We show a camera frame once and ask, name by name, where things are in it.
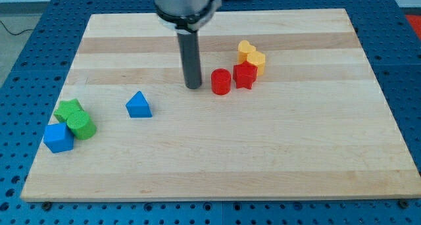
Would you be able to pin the red cylinder block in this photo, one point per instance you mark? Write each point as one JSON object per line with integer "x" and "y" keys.
{"x": 220, "y": 81}

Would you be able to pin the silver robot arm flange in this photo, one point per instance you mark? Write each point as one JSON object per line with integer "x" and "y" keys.
{"x": 186, "y": 16}

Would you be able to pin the red star block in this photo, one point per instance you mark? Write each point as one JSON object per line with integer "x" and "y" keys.
{"x": 244, "y": 75}

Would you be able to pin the green star block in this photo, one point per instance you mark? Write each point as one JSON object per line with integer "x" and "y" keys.
{"x": 66, "y": 108}

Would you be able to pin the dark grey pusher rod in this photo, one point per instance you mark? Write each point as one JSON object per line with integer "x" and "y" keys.
{"x": 190, "y": 57}

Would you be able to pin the yellow hexagon block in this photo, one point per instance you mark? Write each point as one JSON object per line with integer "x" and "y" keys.
{"x": 259, "y": 60}

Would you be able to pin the yellow heart block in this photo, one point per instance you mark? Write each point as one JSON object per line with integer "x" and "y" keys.
{"x": 243, "y": 49}

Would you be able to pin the blue triangle block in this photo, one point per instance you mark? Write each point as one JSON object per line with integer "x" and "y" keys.
{"x": 138, "y": 106}

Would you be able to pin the wooden board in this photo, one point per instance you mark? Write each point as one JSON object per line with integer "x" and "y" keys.
{"x": 315, "y": 125}

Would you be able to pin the green cylinder block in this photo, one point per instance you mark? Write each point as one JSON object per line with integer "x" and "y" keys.
{"x": 81, "y": 125}

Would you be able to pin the blue cube block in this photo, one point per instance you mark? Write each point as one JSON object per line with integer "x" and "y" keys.
{"x": 58, "y": 138}

